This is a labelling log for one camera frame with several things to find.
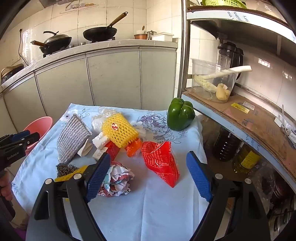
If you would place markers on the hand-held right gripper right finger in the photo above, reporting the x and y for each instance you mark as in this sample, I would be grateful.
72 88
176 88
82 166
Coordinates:
198 176

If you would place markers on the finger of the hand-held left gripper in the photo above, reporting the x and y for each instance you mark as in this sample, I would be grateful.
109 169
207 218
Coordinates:
29 139
22 135

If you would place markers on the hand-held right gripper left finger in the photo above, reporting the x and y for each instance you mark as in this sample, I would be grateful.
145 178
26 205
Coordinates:
99 176

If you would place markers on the pink plastic basin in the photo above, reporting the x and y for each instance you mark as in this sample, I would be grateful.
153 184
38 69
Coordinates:
39 127

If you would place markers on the printed paper ball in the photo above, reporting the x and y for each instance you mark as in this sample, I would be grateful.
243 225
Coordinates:
120 183

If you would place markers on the red cardboard box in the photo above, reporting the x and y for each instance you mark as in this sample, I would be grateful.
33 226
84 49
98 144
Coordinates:
112 149

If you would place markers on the long white foam piece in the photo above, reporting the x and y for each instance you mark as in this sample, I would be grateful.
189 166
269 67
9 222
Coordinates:
100 140

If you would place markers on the person's left hand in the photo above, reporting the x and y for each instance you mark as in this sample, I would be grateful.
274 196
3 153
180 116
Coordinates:
5 187

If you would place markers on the yellow flat packet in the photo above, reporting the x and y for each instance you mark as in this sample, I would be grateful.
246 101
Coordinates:
69 176

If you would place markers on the beige paper scrap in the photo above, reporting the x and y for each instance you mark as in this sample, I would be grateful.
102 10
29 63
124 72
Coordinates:
84 148

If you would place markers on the steel wool scrubber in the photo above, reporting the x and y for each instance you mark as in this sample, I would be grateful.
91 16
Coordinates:
66 170

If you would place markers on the red printed plastic bag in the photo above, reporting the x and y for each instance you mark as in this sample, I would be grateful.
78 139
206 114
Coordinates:
161 164

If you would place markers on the dark oil bottle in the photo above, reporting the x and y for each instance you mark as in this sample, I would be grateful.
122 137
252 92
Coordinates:
225 144

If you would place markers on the silver mesh scouring cloth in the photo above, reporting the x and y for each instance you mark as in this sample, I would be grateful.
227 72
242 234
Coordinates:
71 136

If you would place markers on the orange plastic wrapper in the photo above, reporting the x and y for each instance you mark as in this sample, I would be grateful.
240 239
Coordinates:
134 148

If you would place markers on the yellow foam fruit net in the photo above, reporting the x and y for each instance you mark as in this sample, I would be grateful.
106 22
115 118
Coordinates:
119 131

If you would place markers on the yellow oil bottle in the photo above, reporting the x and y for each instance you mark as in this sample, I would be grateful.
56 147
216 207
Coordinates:
246 160

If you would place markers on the floral light blue tablecloth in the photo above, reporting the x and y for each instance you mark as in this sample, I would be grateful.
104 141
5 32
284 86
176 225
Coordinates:
150 213

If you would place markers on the clear crumpled plastic wrap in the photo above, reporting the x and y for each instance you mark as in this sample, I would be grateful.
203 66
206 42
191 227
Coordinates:
105 112

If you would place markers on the green bell pepper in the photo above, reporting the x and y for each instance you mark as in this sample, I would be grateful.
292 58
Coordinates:
180 114

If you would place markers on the dark rice cooker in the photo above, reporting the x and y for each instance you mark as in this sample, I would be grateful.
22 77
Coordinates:
10 71

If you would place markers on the clear plastic bag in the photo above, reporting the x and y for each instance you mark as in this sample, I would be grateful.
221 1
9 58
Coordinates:
270 183

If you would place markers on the brown cardboard sheet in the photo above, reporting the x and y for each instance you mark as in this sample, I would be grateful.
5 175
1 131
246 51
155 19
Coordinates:
259 120

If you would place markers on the yellow ginger root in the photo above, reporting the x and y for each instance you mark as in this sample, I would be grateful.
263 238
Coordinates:
223 93

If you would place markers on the white power strip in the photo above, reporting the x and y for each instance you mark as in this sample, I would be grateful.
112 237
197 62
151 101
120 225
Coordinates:
281 120

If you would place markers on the black wok with lid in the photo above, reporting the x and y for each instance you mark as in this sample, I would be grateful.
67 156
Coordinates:
57 41

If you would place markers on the grey kitchen cabinet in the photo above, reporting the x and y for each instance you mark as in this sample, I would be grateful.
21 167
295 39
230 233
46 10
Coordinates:
111 76

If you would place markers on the white leek stalk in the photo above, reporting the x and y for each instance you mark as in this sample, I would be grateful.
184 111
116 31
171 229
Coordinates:
222 73

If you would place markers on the clear plastic container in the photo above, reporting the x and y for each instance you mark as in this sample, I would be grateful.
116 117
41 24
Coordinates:
203 69

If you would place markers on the black blender jug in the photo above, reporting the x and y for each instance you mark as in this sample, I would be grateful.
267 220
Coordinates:
231 55

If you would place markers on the metal shelf rack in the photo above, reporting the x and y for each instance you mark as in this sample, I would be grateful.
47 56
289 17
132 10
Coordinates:
182 46

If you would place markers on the white rectangular tray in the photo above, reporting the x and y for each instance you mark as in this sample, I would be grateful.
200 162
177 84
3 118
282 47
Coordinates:
163 37

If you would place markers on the copper pot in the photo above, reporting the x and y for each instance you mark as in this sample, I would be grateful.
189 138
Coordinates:
140 36

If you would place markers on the small steel pot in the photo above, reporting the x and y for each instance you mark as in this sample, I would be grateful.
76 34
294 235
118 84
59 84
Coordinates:
151 35

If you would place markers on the green plastic basket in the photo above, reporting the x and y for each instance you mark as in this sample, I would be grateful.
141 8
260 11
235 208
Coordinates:
222 2

